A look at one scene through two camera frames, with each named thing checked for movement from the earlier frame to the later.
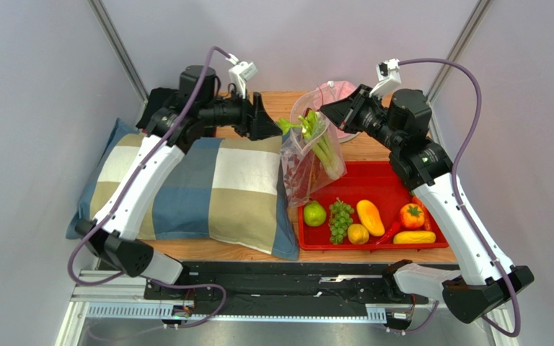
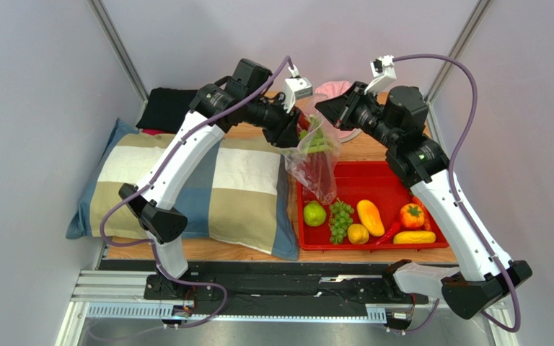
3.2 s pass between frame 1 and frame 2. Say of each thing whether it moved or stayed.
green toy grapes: stayed
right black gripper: stayed
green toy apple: stayed
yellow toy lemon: stayed
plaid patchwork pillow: stayed
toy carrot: stayed
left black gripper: moved
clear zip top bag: moved
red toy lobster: moved
